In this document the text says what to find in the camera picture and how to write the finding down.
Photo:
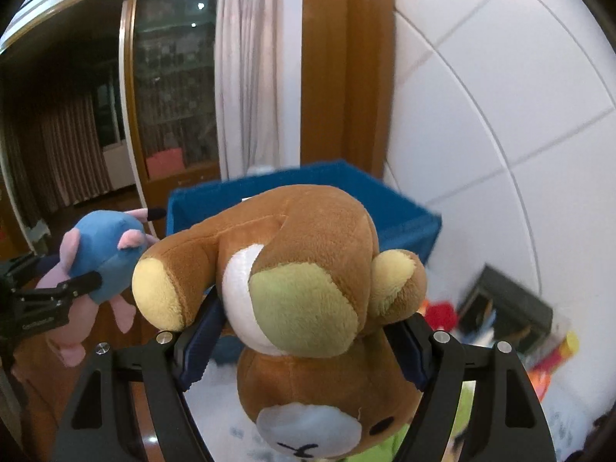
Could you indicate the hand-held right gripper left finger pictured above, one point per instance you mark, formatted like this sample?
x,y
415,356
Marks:
x,y
199,351

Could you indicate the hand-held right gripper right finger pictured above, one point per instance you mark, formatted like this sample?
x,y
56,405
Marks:
x,y
414,356

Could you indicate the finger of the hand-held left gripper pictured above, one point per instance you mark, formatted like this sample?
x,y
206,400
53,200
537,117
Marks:
x,y
156,213
72,286

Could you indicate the blue and pink plush toy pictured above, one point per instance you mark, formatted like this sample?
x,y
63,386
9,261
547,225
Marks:
x,y
103,240

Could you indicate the brown bear plush toy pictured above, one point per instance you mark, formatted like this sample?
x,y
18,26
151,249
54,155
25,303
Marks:
x,y
298,250

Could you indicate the blue plastic crate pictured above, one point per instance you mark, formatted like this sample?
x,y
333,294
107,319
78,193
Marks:
x,y
385,207

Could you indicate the red plush toy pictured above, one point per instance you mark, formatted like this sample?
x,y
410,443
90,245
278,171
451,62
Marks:
x,y
442,315

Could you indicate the pink storage box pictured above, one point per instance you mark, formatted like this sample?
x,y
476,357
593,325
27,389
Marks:
x,y
163,163

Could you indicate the brown striped curtain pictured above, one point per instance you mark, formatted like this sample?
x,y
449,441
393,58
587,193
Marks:
x,y
72,154

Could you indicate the black box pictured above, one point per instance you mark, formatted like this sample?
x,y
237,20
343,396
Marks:
x,y
510,308

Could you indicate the wooden framed glass door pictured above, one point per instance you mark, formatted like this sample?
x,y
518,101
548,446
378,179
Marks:
x,y
173,82

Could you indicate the yellow snack can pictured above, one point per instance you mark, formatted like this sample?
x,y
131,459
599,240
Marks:
x,y
565,346

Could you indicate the white curtain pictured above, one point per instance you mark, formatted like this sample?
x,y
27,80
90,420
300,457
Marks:
x,y
245,67

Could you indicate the white padded wooden headboard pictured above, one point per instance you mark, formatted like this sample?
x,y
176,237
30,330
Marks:
x,y
481,106

